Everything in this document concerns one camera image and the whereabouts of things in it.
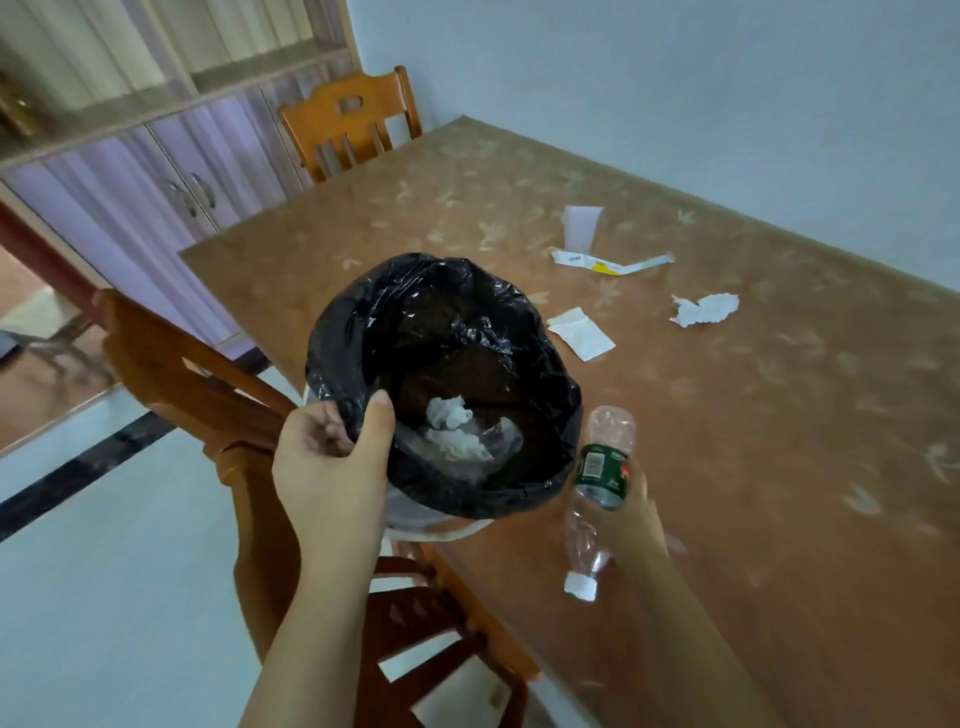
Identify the torn crumpled white paper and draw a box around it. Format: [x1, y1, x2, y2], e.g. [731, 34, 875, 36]
[669, 292, 741, 329]

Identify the wooden cabinet with purple doors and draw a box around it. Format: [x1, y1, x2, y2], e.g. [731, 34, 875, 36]
[0, 0, 365, 363]

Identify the person's left forearm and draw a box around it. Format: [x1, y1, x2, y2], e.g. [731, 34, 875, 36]
[238, 558, 391, 728]

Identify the white trash bin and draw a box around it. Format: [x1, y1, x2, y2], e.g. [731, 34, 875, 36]
[381, 480, 496, 543]

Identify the flat white paper packet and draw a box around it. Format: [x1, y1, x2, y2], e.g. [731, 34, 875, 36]
[546, 306, 617, 363]

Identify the person's left hand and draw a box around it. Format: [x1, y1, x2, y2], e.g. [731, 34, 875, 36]
[271, 390, 397, 575]

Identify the black trash bag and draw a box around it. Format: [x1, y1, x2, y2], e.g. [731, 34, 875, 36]
[303, 252, 585, 521]

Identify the clear bottle with green label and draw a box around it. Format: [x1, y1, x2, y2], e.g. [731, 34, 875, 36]
[562, 405, 639, 603]

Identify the person's right forearm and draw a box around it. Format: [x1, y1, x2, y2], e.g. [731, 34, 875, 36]
[611, 551, 789, 728]

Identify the white paper cup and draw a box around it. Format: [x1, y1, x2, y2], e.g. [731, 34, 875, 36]
[561, 204, 605, 255]

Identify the crumpled white tissue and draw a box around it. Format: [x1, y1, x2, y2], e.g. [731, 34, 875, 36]
[425, 395, 475, 433]

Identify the person's right hand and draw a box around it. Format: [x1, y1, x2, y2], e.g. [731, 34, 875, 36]
[591, 457, 670, 567]

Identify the white and yellow paper strip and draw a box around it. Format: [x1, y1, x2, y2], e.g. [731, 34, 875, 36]
[551, 248, 675, 277]

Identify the clear plastic wrapper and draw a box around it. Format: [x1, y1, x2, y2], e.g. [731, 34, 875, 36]
[423, 418, 525, 472]

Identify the brown wooden chair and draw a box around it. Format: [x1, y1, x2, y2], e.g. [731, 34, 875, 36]
[93, 288, 543, 728]
[279, 65, 423, 185]

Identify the brown patterned tablecloth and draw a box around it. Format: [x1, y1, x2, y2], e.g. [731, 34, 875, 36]
[180, 114, 960, 728]

